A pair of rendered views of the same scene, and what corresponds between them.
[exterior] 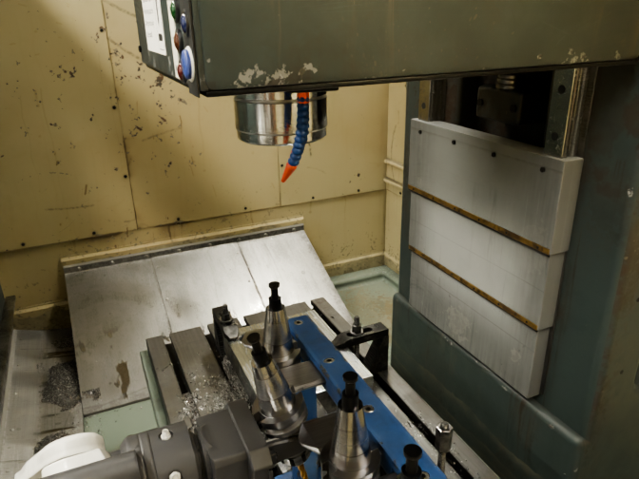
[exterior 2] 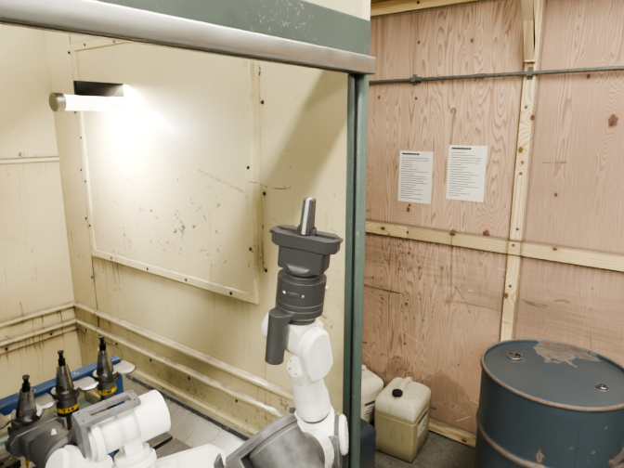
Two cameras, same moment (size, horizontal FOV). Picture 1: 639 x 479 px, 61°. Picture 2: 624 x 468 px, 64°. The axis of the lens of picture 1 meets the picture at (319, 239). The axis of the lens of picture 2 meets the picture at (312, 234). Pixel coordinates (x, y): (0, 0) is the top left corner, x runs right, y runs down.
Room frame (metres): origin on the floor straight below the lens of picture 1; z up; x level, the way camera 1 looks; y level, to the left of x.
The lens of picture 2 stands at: (0.44, 1.28, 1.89)
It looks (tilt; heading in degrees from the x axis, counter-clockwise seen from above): 13 degrees down; 241
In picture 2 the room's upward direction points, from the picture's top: straight up
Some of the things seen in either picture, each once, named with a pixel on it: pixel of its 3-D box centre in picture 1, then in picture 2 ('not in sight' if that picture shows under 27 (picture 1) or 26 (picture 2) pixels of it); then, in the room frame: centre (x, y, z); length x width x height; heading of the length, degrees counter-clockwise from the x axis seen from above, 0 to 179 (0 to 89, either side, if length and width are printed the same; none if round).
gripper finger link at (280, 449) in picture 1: (290, 449); not in sight; (0.50, 0.04, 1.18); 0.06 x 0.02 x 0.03; 114
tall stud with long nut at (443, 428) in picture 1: (442, 453); not in sight; (0.71, -0.20, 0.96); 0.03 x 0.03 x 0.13
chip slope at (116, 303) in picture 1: (219, 315); not in sight; (1.56, 0.33, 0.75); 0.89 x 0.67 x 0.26; 114
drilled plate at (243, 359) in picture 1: (293, 361); not in sight; (0.98, 0.06, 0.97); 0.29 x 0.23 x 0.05; 24
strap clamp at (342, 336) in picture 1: (359, 345); not in sight; (1.02, -0.08, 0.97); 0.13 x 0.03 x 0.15; 114
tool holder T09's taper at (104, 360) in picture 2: not in sight; (104, 359); (0.34, -0.07, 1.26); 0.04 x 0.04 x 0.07
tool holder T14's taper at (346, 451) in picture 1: (350, 431); (63, 376); (0.44, -0.03, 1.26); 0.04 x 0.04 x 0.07
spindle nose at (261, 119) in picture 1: (280, 102); not in sight; (0.95, 0.06, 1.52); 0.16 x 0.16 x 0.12
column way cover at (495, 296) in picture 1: (472, 247); not in sight; (1.13, -0.35, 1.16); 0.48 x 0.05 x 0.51; 24
